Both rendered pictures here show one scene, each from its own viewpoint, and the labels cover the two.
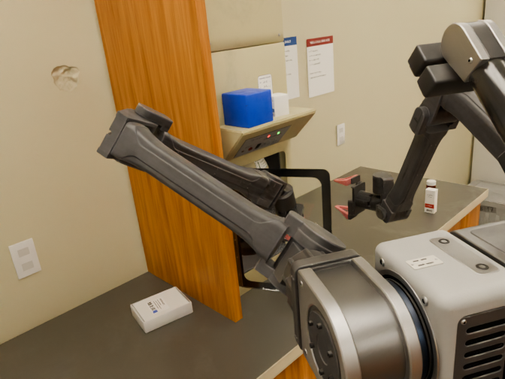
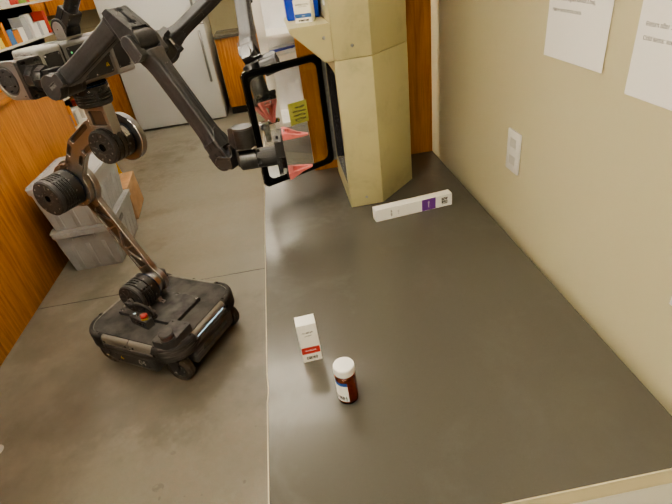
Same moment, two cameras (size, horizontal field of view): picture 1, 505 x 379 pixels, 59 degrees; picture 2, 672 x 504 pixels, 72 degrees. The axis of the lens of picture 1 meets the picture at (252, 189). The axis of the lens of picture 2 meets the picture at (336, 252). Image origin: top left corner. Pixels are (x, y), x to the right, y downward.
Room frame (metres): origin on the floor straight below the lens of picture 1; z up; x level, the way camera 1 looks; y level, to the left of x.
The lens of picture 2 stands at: (2.29, -1.28, 1.67)
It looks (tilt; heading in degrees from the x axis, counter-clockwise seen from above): 33 degrees down; 129
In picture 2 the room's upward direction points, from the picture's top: 8 degrees counter-clockwise
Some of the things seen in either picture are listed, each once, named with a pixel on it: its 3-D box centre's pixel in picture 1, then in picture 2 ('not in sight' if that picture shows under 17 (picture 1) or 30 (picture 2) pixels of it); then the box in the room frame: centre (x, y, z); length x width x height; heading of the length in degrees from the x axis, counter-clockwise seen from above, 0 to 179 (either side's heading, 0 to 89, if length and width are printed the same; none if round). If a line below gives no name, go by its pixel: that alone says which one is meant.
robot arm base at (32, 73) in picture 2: not in sight; (41, 77); (0.60, -0.56, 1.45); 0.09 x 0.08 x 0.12; 102
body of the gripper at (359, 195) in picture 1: (364, 199); (270, 155); (1.35, -0.36, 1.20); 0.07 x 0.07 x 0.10; 43
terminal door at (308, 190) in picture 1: (279, 233); (291, 121); (1.19, -0.07, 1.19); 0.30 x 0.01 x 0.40; 70
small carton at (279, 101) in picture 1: (276, 104); (304, 10); (1.34, -0.10, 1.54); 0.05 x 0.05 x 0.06; 28
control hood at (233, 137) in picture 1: (268, 134); (307, 37); (1.31, -0.06, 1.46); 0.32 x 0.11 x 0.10; 133
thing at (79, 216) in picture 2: not in sight; (82, 189); (-1.00, 0.06, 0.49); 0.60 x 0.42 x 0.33; 133
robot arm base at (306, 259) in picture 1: (317, 286); not in sight; (0.50, -0.07, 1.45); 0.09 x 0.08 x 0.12; 102
